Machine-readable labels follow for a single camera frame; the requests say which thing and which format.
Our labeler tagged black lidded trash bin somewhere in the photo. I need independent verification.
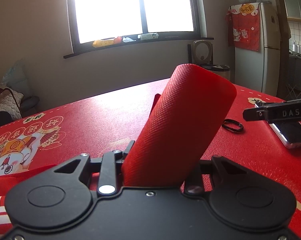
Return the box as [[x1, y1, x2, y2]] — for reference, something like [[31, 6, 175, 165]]
[[201, 63, 231, 82]]

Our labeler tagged black hair tie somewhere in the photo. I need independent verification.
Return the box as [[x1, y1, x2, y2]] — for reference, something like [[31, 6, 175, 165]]
[[221, 119, 244, 133]]

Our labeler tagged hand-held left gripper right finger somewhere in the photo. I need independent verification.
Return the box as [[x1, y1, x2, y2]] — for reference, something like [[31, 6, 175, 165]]
[[184, 155, 247, 195]]

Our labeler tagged white tissue packet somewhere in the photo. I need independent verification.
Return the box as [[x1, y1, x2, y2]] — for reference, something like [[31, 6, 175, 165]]
[[137, 32, 159, 41]]

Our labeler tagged white refrigerator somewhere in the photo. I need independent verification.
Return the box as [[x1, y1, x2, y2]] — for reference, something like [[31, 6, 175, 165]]
[[234, 1, 291, 98]]

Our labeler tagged red printed hanging cloth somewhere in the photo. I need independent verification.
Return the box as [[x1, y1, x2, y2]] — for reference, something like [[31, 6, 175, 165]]
[[225, 2, 262, 53]]

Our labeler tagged grey round fan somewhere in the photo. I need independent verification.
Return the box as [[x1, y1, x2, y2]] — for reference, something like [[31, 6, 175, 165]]
[[187, 39, 214, 66]]

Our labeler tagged quilted grey bag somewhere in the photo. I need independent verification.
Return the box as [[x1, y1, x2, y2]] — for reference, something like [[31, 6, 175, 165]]
[[0, 85, 25, 121]]

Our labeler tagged yellow snack packet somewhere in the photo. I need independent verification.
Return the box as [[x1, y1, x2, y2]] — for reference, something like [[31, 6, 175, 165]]
[[92, 38, 115, 48]]

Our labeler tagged smartphone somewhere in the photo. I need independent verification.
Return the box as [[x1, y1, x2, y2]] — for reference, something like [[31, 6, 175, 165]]
[[255, 102, 301, 150]]

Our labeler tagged pale blue plastic bag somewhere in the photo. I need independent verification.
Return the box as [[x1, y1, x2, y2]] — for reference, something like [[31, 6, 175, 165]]
[[1, 59, 31, 91]]

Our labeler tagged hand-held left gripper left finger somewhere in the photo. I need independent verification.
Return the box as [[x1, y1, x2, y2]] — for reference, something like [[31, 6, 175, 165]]
[[54, 140, 136, 196]]

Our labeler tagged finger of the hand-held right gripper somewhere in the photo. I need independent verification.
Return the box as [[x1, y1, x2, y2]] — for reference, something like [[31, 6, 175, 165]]
[[243, 106, 269, 122]]

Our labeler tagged large glass window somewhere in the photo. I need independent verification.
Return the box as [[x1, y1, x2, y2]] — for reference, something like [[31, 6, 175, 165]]
[[65, 0, 207, 52]]

